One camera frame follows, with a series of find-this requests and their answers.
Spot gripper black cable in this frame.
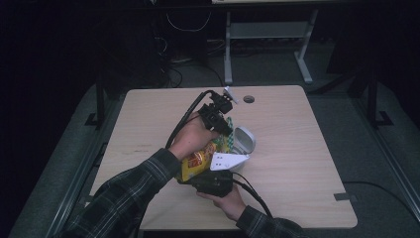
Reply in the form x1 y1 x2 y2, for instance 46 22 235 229
232 172 274 220
163 89 216 151

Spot yellow printed seasoning bag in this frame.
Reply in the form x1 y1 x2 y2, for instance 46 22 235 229
175 116 236 183

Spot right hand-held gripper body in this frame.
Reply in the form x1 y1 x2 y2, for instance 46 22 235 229
183 151 252 198

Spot person's right hand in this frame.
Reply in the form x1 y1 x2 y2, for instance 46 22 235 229
196 183 248 222

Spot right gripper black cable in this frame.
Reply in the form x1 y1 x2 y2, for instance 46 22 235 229
232 172 274 220

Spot clear container with grey lid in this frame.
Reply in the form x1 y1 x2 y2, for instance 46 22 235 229
227 126 258 174

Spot person's left hand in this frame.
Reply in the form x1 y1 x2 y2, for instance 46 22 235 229
167 110 220 162

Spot black floor cable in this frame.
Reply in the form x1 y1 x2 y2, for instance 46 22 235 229
342 179 420 223

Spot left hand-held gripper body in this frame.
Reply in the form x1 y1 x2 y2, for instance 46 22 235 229
197 85 240 131

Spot white metal desk frame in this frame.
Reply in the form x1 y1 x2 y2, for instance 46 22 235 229
211 0 320 85

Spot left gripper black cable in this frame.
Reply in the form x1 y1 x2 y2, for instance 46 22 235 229
163 89 216 151

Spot white hanging cable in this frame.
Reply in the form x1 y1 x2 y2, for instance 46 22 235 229
165 11 212 34

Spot black tangled floor cables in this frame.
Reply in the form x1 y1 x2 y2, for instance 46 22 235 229
157 36 226 88

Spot grey tape piece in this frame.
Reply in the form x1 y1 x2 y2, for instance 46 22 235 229
333 192 355 202

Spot black metal stand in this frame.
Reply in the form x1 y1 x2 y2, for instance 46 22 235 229
366 68 394 129
84 74 107 129

